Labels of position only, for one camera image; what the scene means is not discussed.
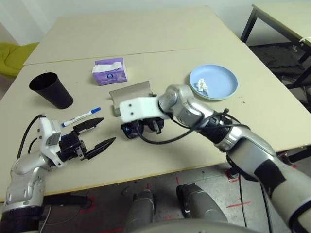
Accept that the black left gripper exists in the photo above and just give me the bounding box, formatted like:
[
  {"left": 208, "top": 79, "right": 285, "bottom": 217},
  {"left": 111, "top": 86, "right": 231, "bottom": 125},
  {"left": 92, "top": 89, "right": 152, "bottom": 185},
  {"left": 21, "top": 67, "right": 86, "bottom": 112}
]
[{"left": 58, "top": 117, "right": 117, "bottom": 163}]

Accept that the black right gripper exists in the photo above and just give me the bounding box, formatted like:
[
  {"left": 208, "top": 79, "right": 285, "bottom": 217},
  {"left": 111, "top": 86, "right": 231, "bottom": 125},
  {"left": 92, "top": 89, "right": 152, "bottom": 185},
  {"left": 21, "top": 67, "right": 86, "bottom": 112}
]
[{"left": 135, "top": 118, "right": 163, "bottom": 135}]

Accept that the grey glasses case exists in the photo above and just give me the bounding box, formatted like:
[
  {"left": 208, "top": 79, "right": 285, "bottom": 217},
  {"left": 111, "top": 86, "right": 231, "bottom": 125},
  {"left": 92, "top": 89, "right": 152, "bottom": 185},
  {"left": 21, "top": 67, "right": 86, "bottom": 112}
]
[{"left": 108, "top": 81, "right": 156, "bottom": 117}]

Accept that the white tissue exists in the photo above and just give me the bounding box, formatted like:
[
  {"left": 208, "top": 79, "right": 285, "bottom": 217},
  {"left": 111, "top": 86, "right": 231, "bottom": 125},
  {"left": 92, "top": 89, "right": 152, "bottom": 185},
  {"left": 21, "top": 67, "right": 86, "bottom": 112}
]
[{"left": 196, "top": 77, "right": 210, "bottom": 94}]

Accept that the blue plastic plate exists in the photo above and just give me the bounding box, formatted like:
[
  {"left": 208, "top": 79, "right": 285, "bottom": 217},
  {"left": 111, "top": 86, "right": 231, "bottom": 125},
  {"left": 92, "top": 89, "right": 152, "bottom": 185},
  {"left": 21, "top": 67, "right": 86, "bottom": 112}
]
[{"left": 189, "top": 64, "right": 239, "bottom": 100}]

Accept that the white marker blue cap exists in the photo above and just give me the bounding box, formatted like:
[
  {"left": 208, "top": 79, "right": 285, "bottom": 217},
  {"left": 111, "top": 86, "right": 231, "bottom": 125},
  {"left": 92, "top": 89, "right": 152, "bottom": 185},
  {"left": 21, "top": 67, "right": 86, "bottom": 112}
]
[{"left": 60, "top": 107, "right": 102, "bottom": 128}]

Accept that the black plastic cup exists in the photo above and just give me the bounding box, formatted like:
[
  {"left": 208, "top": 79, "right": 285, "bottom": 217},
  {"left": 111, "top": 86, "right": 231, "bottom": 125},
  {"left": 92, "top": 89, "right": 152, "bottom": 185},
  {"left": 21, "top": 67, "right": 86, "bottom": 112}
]
[{"left": 29, "top": 72, "right": 74, "bottom": 110}]

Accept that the purple tissue box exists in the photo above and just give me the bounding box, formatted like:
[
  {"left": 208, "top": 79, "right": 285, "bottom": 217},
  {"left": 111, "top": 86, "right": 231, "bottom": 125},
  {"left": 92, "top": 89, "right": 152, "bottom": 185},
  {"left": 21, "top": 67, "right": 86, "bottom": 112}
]
[{"left": 91, "top": 57, "right": 129, "bottom": 86}]

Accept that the grey robot left leg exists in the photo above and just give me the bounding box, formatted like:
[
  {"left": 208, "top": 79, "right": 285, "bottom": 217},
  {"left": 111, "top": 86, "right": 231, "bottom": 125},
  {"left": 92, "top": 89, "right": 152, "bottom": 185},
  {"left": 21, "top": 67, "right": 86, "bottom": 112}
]
[{"left": 125, "top": 189, "right": 156, "bottom": 233}]

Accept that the grey robot leg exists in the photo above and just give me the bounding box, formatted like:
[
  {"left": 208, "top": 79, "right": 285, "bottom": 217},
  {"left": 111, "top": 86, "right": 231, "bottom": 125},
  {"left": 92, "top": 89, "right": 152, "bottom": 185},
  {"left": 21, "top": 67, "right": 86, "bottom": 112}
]
[
  {"left": 176, "top": 183, "right": 228, "bottom": 223},
  {"left": 125, "top": 189, "right": 156, "bottom": 233}
]

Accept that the grey robot right leg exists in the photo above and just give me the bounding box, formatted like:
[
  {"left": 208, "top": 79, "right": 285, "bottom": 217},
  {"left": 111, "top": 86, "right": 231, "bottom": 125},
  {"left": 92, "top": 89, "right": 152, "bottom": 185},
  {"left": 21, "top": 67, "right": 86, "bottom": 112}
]
[{"left": 176, "top": 183, "right": 228, "bottom": 223}]

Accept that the yellow-green seat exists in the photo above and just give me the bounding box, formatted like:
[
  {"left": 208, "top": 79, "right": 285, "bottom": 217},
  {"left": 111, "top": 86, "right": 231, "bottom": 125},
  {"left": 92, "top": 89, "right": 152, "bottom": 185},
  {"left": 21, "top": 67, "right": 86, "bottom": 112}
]
[{"left": 0, "top": 41, "right": 39, "bottom": 78}]

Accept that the white zip tie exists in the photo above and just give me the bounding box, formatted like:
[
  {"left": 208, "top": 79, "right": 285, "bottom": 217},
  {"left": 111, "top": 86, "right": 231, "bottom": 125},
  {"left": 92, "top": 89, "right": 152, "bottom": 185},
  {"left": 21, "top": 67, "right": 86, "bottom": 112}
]
[{"left": 293, "top": 36, "right": 311, "bottom": 52}]

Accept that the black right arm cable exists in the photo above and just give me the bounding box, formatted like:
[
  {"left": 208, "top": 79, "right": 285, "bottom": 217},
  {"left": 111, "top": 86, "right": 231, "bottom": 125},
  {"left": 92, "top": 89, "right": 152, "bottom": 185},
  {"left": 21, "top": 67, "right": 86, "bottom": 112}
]
[{"left": 135, "top": 108, "right": 246, "bottom": 146}]

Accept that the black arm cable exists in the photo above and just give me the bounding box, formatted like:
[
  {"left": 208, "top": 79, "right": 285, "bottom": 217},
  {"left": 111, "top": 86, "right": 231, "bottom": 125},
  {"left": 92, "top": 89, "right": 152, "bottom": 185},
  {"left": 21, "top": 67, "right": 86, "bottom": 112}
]
[
  {"left": 135, "top": 108, "right": 246, "bottom": 146},
  {"left": 17, "top": 114, "right": 42, "bottom": 161}
]

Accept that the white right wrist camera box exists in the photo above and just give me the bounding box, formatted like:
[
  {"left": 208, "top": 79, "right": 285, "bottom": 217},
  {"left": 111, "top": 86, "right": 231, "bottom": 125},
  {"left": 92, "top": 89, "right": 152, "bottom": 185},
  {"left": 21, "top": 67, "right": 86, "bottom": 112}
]
[{"left": 119, "top": 96, "right": 169, "bottom": 123}]

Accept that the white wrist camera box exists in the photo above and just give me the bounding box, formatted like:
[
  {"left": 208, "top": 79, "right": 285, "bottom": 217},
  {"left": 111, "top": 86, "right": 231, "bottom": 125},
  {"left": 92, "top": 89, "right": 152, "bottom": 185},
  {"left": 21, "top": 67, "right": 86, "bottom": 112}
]
[
  {"left": 119, "top": 96, "right": 169, "bottom": 123},
  {"left": 37, "top": 117, "right": 66, "bottom": 168}
]

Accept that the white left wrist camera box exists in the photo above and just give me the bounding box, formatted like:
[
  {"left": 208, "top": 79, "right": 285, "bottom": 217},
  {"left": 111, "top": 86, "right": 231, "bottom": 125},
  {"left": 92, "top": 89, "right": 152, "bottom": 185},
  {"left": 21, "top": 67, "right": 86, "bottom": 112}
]
[{"left": 37, "top": 117, "right": 66, "bottom": 168}]

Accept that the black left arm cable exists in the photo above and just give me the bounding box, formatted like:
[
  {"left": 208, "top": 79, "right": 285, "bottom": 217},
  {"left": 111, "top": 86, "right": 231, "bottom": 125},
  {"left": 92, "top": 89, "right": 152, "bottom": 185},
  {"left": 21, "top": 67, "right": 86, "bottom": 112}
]
[{"left": 17, "top": 114, "right": 42, "bottom": 161}]

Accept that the neighbouring beige table black frame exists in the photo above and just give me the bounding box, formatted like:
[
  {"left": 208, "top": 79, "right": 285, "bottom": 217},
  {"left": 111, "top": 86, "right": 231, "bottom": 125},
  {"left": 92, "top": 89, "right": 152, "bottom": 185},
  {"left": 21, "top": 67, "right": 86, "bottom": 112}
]
[{"left": 240, "top": 3, "right": 311, "bottom": 90}]

